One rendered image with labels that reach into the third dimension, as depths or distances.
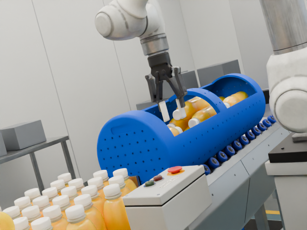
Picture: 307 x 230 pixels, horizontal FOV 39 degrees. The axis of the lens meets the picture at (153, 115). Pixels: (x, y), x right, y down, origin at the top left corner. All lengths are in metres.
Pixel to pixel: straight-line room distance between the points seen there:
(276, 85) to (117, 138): 0.54
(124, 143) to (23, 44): 4.00
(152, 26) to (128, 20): 0.15
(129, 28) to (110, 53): 4.76
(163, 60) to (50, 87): 3.97
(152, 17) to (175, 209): 0.70
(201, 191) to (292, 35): 0.43
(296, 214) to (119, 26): 0.75
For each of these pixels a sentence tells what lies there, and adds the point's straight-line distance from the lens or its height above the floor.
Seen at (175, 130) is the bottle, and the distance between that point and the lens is 1.43.
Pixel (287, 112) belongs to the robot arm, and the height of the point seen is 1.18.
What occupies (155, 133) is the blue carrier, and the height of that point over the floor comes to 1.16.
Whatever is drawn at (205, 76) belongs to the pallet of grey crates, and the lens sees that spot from 5.37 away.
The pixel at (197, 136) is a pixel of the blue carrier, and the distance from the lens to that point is 1.42.
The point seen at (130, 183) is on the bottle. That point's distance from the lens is 1.16.
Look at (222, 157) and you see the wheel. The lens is 1.64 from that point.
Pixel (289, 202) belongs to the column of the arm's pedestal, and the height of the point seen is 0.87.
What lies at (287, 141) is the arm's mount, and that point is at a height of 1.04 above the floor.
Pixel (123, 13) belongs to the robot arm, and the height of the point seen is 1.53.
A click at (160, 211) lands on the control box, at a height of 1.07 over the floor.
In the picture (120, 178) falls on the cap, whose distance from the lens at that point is 1.08.
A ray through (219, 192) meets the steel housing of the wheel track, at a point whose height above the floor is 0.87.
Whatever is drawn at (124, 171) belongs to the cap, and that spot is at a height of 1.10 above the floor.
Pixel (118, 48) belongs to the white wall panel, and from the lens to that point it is 6.18.
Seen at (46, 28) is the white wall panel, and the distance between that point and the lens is 5.50.
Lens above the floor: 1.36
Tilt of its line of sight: 6 degrees down
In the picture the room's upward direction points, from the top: 14 degrees counter-clockwise
